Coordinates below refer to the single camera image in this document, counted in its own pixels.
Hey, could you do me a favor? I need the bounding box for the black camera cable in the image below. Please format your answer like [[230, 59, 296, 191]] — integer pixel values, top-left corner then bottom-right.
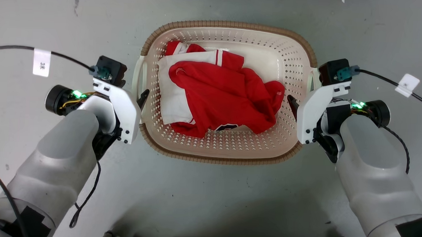
[[0, 45, 95, 72], [354, 69, 422, 114]]

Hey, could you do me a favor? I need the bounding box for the beige laundry basket brown rim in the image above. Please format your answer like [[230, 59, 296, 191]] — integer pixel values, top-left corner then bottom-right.
[[129, 17, 325, 169]]

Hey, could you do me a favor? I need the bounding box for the white garment red stripe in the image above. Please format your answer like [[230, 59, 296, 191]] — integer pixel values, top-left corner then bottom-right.
[[154, 45, 231, 128]]

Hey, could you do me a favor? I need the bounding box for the black right camera cable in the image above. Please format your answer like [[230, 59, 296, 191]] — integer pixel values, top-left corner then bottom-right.
[[354, 69, 422, 114]]

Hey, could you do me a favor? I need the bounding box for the black left camera cable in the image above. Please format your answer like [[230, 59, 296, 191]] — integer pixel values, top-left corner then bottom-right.
[[0, 45, 95, 72]]

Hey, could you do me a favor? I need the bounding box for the thick black left shoulder cable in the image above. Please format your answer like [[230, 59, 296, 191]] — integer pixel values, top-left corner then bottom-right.
[[0, 159, 32, 237]]

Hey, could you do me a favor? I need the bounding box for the white printed cable label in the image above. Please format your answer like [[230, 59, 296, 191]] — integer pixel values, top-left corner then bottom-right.
[[32, 48, 52, 78]]

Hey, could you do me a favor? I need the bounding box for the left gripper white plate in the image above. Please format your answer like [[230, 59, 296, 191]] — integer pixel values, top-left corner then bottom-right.
[[89, 77, 151, 163]]

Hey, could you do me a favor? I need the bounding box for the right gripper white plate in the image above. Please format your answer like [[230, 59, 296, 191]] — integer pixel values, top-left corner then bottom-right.
[[284, 78, 352, 164]]

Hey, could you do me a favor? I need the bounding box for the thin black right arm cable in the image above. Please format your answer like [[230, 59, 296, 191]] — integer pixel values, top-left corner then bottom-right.
[[376, 124, 412, 174]]

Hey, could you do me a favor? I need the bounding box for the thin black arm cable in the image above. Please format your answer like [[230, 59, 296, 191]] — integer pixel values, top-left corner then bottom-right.
[[69, 159, 102, 230], [376, 124, 412, 174]]

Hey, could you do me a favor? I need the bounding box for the white folded cable label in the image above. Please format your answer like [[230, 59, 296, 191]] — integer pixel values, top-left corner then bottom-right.
[[394, 73, 421, 98]]

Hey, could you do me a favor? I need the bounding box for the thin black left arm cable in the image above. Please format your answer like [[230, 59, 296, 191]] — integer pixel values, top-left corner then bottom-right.
[[69, 159, 102, 230]]

